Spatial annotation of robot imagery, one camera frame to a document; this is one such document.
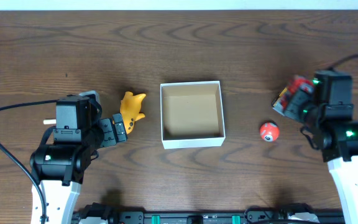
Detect orange rubber dinosaur toy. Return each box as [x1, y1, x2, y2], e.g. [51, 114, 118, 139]
[120, 91, 147, 134]

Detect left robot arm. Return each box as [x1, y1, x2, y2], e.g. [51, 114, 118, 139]
[30, 91, 127, 223]

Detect right black cable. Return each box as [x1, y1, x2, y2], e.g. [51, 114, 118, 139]
[328, 52, 358, 71]

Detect black cable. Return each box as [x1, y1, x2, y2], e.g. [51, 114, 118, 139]
[0, 99, 58, 224]
[328, 52, 358, 71]

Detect red ball toy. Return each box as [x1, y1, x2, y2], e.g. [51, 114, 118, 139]
[259, 122, 280, 142]

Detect red toy fire truck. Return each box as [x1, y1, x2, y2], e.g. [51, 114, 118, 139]
[281, 75, 314, 105]

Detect grey yellow toy car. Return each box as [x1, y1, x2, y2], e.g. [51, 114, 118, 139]
[272, 87, 288, 115]

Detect white cardboard box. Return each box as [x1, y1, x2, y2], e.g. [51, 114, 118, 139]
[160, 81, 226, 149]

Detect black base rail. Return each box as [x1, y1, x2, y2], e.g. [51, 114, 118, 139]
[71, 203, 345, 224]

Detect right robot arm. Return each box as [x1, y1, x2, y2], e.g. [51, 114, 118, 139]
[272, 70, 358, 223]

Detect left black cable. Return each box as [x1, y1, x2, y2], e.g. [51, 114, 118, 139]
[0, 99, 58, 224]

